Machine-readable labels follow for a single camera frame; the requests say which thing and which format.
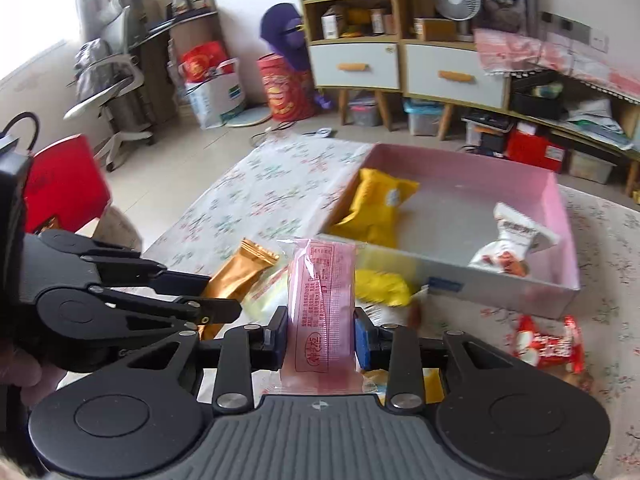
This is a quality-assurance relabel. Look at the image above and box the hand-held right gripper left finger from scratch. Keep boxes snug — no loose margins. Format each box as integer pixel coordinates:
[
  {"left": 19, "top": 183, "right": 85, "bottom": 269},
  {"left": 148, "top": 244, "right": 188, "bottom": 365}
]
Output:
[{"left": 107, "top": 305, "right": 292, "bottom": 415}]

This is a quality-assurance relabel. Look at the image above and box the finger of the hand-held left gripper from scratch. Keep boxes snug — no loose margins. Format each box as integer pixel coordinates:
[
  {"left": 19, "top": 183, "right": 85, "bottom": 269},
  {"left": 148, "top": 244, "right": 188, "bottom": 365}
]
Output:
[
  {"left": 87, "top": 284, "right": 242, "bottom": 337},
  {"left": 37, "top": 229, "right": 212, "bottom": 297}
]

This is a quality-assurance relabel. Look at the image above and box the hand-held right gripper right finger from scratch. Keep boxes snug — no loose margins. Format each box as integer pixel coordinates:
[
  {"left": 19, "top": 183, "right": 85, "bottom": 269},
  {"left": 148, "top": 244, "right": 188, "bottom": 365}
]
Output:
[{"left": 354, "top": 307, "right": 531, "bottom": 412}]

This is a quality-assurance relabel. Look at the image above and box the orange gold snack packet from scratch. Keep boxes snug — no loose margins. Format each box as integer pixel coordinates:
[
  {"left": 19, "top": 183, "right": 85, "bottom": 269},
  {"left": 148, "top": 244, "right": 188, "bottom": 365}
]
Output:
[{"left": 199, "top": 237, "right": 281, "bottom": 341}]

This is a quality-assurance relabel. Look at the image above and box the pink wafer snack packet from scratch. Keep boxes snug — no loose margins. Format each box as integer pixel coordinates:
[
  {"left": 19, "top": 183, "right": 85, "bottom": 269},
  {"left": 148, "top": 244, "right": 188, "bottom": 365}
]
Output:
[{"left": 276, "top": 236, "right": 370, "bottom": 397}]

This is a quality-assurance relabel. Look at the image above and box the pink-lined cardboard box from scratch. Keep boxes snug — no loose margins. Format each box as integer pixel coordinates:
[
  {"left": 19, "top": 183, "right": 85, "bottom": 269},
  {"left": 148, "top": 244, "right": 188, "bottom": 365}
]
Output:
[{"left": 315, "top": 142, "right": 582, "bottom": 320}]

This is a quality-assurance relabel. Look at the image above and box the red snack packet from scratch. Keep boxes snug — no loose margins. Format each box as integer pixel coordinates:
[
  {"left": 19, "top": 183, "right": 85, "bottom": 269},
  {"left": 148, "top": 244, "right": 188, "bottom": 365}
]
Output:
[{"left": 510, "top": 314, "right": 587, "bottom": 377}]

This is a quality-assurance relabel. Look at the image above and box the person's left hand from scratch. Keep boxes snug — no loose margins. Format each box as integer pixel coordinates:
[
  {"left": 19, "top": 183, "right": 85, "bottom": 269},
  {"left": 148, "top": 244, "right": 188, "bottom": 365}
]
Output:
[{"left": 0, "top": 347, "right": 57, "bottom": 405}]

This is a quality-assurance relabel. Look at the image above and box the floral tablecloth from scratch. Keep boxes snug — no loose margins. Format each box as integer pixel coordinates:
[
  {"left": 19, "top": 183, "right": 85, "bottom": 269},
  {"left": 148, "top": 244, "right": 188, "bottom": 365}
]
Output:
[{"left": 57, "top": 135, "right": 640, "bottom": 480}]

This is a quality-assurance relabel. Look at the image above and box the red plastic chair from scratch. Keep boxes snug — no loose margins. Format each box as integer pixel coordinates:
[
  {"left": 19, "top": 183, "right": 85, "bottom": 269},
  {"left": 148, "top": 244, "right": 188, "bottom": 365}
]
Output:
[{"left": 22, "top": 134, "right": 114, "bottom": 235}]

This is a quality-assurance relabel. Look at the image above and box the large yellow snack packet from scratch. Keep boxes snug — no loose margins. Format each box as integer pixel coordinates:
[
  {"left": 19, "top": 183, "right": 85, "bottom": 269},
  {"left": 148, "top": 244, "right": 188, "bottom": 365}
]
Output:
[{"left": 329, "top": 167, "right": 421, "bottom": 249}]

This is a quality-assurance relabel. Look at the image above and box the round white floor scale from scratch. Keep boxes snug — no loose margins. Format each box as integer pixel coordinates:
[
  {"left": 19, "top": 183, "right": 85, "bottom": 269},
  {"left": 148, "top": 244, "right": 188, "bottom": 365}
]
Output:
[{"left": 223, "top": 105, "right": 273, "bottom": 128}]

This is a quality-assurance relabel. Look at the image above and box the white nut snack packet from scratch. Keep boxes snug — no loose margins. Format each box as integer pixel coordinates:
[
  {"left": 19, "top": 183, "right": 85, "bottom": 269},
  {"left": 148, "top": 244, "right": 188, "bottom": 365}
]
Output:
[{"left": 467, "top": 202, "right": 562, "bottom": 279}]

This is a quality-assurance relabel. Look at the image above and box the white shopping bag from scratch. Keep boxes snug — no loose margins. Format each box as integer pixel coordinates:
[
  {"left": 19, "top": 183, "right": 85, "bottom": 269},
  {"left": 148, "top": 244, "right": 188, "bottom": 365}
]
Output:
[{"left": 185, "top": 71, "right": 248, "bottom": 131}]

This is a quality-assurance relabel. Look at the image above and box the red cylindrical snack bucket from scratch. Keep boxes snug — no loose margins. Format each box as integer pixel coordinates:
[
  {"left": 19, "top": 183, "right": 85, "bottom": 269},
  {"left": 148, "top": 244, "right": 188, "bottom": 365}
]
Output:
[{"left": 256, "top": 52, "right": 317, "bottom": 122}]

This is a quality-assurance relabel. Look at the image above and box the red gift bag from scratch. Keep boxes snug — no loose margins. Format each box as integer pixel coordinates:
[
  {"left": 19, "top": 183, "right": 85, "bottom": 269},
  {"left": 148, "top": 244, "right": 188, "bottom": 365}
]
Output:
[{"left": 179, "top": 41, "right": 240, "bottom": 84}]

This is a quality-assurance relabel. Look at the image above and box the white office chair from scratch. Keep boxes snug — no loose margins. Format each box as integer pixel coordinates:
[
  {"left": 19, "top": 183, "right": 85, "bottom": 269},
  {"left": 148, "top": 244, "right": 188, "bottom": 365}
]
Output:
[{"left": 64, "top": 0, "right": 156, "bottom": 173}]

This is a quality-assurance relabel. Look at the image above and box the blue-lid storage bin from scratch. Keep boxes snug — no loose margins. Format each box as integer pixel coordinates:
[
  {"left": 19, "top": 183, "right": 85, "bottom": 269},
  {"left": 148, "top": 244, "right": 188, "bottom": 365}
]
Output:
[{"left": 402, "top": 100, "right": 446, "bottom": 137}]

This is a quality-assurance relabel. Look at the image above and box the black electronic device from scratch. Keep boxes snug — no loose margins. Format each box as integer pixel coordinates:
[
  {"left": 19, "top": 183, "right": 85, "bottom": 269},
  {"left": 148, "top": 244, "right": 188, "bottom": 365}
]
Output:
[{"left": 462, "top": 110, "right": 516, "bottom": 156}]

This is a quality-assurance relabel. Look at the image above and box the wooden desk with shelves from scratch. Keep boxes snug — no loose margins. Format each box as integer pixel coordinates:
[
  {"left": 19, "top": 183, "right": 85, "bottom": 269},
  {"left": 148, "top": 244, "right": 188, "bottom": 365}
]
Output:
[{"left": 127, "top": 0, "right": 222, "bottom": 126}]

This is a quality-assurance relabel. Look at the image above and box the red flat box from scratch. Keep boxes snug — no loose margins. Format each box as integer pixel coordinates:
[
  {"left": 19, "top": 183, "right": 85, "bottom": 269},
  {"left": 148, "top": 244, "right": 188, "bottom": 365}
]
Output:
[{"left": 505, "top": 127, "right": 567, "bottom": 173}]

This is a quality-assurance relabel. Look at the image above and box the purple plush toy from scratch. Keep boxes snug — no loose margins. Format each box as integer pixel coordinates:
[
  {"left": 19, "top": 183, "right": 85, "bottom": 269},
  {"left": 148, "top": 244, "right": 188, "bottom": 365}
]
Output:
[{"left": 260, "top": 2, "right": 335, "bottom": 111}]

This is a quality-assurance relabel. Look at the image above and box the tall wooden shelf cabinet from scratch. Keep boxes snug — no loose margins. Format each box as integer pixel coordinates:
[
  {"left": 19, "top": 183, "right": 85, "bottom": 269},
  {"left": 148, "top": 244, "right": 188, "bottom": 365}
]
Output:
[{"left": 292, "top": 0, "right": 407, "bottom": 126}]

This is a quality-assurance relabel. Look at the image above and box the wooden drawer cabinet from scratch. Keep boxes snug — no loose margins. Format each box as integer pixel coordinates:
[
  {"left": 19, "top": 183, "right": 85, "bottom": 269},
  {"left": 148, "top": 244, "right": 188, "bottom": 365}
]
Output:
[{"left": 400, "top": 35, "right": 512, "bottom": 142}]

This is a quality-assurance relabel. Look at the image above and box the long clear storage bin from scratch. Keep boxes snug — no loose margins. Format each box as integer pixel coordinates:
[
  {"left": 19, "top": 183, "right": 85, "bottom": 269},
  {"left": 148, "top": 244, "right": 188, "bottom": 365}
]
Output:
[{"left": 567, "top": 149, "right": 616, "bottom": 186}]

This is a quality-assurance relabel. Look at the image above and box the black storage box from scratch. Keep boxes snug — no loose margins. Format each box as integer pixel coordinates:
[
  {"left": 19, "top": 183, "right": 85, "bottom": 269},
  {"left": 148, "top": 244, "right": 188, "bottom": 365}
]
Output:
[{"left": 510, "top": 71, "right": 568, "bottom": 121}]

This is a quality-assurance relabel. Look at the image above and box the white carton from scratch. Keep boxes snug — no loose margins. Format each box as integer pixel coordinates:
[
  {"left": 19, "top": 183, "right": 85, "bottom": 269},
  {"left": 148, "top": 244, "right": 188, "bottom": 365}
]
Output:
[{"left": 321, "top": 5, "right": 346, "bottom": 40}]

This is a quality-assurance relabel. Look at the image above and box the orange fruit on shelf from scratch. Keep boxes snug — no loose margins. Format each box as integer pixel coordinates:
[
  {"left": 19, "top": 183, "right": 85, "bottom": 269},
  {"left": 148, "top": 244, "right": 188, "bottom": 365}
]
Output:
[{"left": 347, "top": 7, "right": 373, "bottom": 36}]

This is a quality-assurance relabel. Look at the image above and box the small cardboard box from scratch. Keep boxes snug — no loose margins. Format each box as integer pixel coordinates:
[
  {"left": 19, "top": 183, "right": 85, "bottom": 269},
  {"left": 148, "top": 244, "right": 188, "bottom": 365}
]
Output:
[{"left": 412, "top": 17, "right": 458, "bottom": 42}]

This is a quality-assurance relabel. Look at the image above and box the brown carton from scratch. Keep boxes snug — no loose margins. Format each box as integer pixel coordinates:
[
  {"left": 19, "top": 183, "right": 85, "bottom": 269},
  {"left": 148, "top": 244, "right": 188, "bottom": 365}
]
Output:
[{"left": 370, "top": 7, "right": 396, "bottom": 36}]

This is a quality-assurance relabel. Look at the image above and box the pile of folded bags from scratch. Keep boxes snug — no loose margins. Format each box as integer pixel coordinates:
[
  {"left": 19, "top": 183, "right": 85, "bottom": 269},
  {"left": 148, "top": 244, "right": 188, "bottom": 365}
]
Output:
[{"left": 565, "top": 97, "right": 636, "bottom": 148}]

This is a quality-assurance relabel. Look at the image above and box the pink patterned cloth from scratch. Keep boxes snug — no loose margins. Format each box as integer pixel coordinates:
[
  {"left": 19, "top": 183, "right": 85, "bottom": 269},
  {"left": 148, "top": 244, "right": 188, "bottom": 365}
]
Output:
[{"left": 472, "top": 27, "right": 640, "bottom": 106}]

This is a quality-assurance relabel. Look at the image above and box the low wooden media cabinet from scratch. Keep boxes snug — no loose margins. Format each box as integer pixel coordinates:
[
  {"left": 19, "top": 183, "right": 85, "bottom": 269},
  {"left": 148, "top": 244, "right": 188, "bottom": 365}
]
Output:
[{"left": 507, "top": 70, "right": 640, "bottom": 198}]

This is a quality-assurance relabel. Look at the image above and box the wall socket with plugs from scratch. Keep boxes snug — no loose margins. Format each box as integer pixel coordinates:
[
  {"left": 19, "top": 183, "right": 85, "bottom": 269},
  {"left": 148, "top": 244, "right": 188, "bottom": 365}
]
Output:
[{"left": 540, "top": 10, "right": 591, "bottom": 43}]

